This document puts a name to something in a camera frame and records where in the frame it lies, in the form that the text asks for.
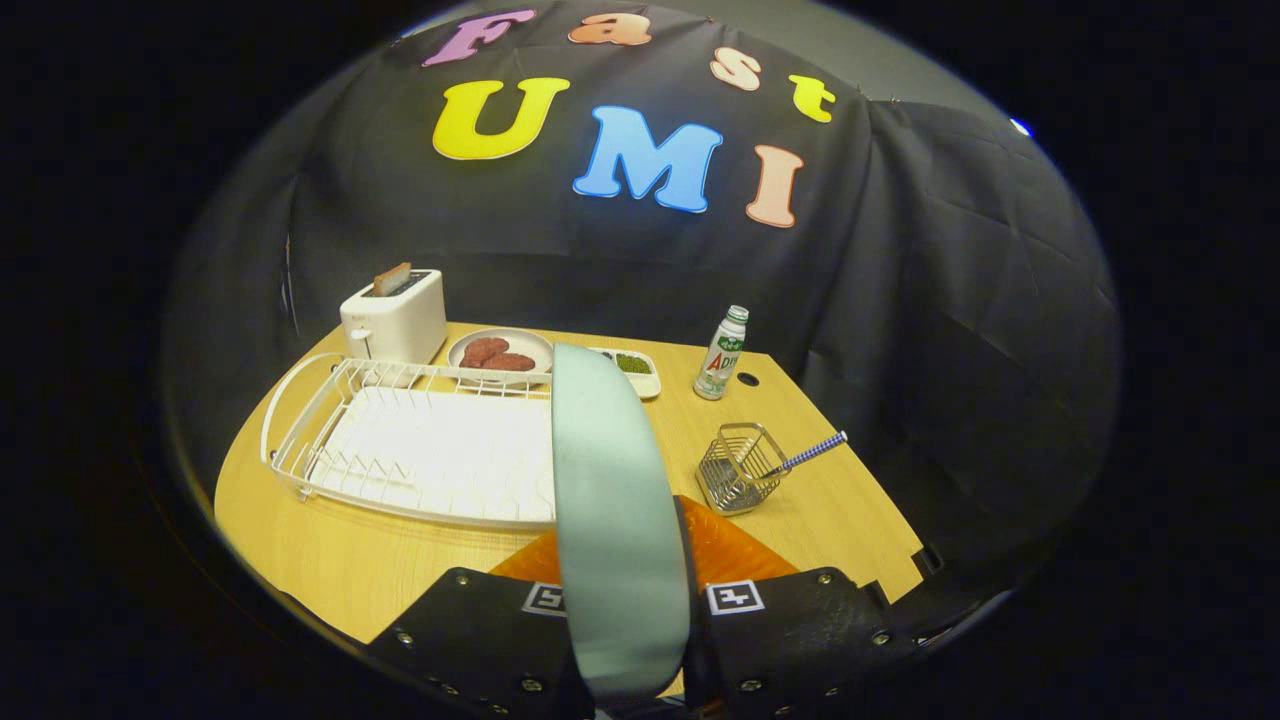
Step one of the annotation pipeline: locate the metal wire basket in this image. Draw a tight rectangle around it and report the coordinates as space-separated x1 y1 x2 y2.
696 422 791 517

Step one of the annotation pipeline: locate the pale pink plate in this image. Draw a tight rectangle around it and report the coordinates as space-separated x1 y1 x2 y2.
447 327 556 389

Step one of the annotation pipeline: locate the white wire dish rack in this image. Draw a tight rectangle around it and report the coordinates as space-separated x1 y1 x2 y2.
260 352 557 531

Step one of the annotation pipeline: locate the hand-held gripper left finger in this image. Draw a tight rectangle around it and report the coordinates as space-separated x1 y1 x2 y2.
365 530 596 720

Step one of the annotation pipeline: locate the pale green plate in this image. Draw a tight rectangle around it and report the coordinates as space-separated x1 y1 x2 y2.
551 343 692 704

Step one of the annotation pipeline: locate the black backdrop cloth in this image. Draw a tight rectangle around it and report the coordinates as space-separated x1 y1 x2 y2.
160 0 1121 601

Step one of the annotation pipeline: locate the white plastic drink bottle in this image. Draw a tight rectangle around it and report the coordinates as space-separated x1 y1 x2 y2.
693 305 750 402

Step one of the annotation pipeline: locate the white toaster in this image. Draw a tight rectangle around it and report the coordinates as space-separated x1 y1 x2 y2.
339 268 448 365

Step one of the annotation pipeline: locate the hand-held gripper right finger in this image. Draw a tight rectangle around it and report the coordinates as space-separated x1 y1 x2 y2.
672 495 919 719

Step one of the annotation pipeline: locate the white divided snack tray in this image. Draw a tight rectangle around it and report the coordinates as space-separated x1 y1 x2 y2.
590 346 662 401

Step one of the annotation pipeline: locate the spoon with checked handle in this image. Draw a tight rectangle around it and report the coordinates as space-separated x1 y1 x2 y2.
760 430 849 481

